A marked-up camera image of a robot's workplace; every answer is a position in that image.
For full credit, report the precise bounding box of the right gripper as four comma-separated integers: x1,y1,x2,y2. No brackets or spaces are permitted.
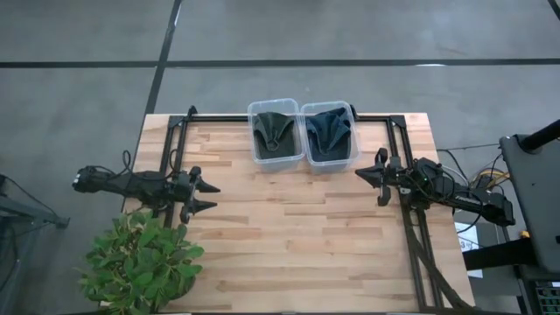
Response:
354,147,406,207

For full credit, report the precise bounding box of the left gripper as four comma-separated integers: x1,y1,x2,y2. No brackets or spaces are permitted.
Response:
174,165,221,225

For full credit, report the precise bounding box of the dark blue cap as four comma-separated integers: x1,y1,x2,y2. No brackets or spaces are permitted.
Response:
304,112,338,162

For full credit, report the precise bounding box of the clear plastic bin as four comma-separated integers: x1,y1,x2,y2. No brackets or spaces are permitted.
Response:
299,100,361,174
247,98,306,172

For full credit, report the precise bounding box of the green potted plant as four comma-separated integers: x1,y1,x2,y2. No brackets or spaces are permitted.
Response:
78,209,206,314

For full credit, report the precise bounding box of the white paper sheet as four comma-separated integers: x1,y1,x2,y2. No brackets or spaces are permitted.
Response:
454,221,485,279

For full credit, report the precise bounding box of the black pole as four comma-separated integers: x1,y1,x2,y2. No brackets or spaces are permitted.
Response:
520,118,560,152

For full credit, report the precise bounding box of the grey stand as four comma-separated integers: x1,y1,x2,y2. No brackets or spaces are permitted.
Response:
0,173,71,229

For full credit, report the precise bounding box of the black aluminium table frame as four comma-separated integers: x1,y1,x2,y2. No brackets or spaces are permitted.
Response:
159,104,476,314

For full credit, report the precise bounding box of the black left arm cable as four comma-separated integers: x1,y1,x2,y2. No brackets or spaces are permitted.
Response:
117,150,137,180

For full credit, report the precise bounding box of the yellow cable bundle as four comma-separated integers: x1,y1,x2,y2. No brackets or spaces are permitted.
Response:
470,170,511,190

